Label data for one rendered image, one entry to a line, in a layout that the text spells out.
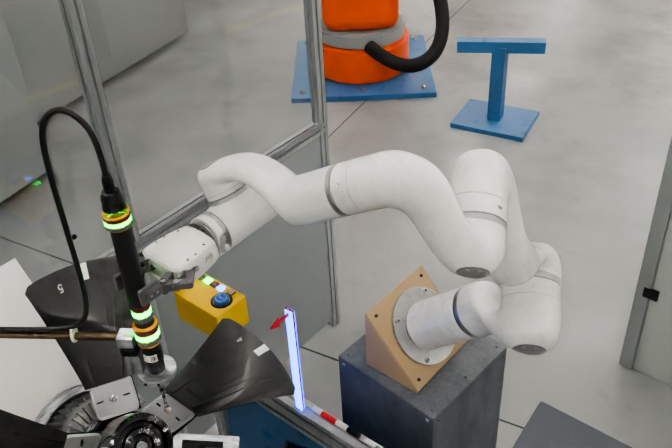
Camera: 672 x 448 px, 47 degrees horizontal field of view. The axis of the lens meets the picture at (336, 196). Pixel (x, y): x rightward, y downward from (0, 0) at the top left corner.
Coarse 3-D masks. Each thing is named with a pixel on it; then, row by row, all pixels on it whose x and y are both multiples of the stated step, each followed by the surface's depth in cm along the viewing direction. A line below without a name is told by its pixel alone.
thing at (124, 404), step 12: (108, 384) 143; (120, 384) 142; (132, 384) 142; (96, 396) 143; (108, 396) 143; (120, 396) 142; (132, 396) 141; (96, 408) 143; (108, 408) 142; (120, 408) 142; (132, 408) 141
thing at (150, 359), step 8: (104, 184) 116; (112, 184) 117; (104, 192) 117; (112, 192) 117; (120, 192) 118; (104, 200) 117; (112, 200) 117; (120, 200) 118; (104, 208) 118; (112, 208) 118; (120, 208) 118; (160, 344) 137; (144, 352) 136; (152, 352) 136; (160, 352) 137; (144, 360) 137; (152, 360) 136; (160, 360) 138; (152, 368) 138; (160, 368) 139
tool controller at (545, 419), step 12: (540, 408) 135; (552, 408) 135; (528, 420) 135; (540, 420) 134; (552, 420) 134; (564, 420) 133; (576, 420) 133; (528, 432) 133; (540, 432) 133; (552, 432) 132; (564, 432) 132; (576, 432) 131; (588, 432) 131; (600, 432) 130; (516, 444) 132; (528, 444) 132; (540, 444) 131; (552, 444) 131; (564, 444) 130; (576, 444) 130; (588, 444) 129; (600, 444) 129; (612, 444) 129; (624, 444) 128
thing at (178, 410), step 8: (160, 400) 150; (168, 400) 150; (176, 400) 150; (144, 408) 148; (152, 408) 148; (160, 408) 148; (176, 408) 148; (184, 408) 148; (160, 416) 146; (168, 416) 146; (176, 416) 146; (184, 416) 146; (192, 416) 146; (168, 424) 144; (176, 424) 144
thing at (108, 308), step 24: (96, 264) 145; (144, 264) 146; (48, 288) 144; (72, 288) 144; (96, 288) 144; (48, 312) 144; (72, 312) 143; (96, 312) 143; (120, 312) 143; (72, 360) 144; (96, 360) 142; (120, 360) 142; (96, 384) 143
